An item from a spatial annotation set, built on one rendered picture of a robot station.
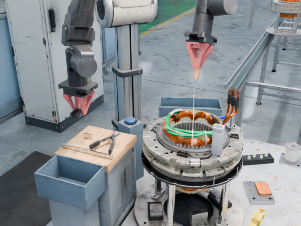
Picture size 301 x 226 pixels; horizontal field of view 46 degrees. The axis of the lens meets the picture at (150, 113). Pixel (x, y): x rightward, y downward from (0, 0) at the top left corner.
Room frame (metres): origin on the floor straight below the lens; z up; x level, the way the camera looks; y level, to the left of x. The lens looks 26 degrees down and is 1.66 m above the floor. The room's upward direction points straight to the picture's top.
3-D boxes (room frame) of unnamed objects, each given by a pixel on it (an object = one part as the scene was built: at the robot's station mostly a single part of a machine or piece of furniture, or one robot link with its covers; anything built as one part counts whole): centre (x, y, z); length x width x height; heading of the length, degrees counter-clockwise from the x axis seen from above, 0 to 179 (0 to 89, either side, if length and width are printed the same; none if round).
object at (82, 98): (0.98, 0.21, 1.22); 0.07 x 0.07 x 0.09; 68
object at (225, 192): (0.92, -0.24, 0.91); 0.02 x 0.02 x 0.21
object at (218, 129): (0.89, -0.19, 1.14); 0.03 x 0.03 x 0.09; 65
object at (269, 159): (1.31, -0.46, 0.79); 0.15 x 0.05 x 0.02; 98
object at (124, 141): (0.99, 0.17, 1.05); 0.20 x 0.19 x 0.02; 157
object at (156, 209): (0.95, -0.02, 0.83); 0.05 x 0.04 x 0.02; 3
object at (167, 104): (1.31, -0.16, 0.92); 0.25 x 0.11 x 0.28; 86
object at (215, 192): (1.03, -0.24, 0.83); 0.05 x 0.04 x 0.02; 29
